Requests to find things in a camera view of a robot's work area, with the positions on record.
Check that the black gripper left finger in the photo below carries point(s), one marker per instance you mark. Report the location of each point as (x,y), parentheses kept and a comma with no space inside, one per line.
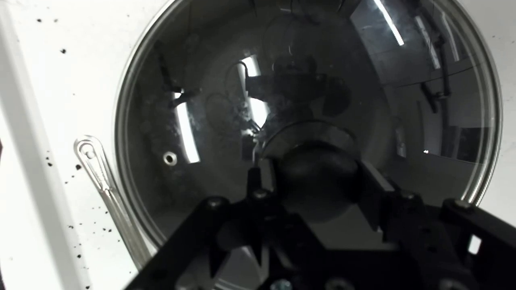
(215,229)

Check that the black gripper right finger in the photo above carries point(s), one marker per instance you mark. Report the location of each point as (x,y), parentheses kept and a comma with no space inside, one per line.
(453,247)

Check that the glass lid with black knob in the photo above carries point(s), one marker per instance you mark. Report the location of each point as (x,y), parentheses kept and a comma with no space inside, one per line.
(305,91)

